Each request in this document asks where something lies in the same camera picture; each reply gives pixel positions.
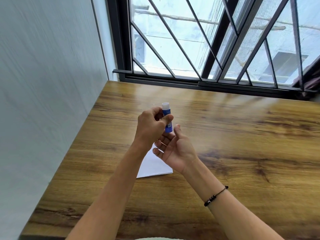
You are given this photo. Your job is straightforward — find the person's right hand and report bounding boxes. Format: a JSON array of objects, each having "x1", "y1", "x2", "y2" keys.
[{"x1": 152, "y1": 124, "x2": 199, "y2": 174}]

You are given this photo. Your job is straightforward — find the person's left hand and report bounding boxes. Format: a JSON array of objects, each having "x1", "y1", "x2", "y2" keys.
[{"x1": 134, "y1": 106, "x2": 174, "y2": 149}]

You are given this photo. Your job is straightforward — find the blue glue stick white cap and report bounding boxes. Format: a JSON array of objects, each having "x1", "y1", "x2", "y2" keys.
[{"x1": 162, "y1": 102, "x2": 173, "y2": 133}]

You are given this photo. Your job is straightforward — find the person's right forearm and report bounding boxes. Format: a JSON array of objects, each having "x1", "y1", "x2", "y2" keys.
[{"x1": 182, "y1": 157, "x2": 285, "y2": 240}]

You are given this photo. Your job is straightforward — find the person's left forearm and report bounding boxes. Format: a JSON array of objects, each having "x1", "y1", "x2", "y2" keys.
[{"x1": 65, "y1": 141, "x2": 156, "y2": 240}]

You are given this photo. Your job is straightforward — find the white paper sheet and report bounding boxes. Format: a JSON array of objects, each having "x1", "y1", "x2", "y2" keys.
[{"x1": 136, "y1": 143, "x2": 173, "y2": 179}]

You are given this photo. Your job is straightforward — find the black metal window grille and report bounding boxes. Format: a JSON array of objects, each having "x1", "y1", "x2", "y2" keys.
[{"x1": 130, "y1": 0, "x2": 320, "y2": 91}]

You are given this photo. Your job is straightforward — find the black bead bracelet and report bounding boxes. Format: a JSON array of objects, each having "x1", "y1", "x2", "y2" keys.
[{"x1": 204, "y1": 185, "x2": 229, "y2": 207}]

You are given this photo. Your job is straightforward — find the black window frame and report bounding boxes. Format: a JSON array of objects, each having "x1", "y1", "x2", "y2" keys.
[{"x1": 106, "y1": 0, "x2": 320, "y2": 101}]

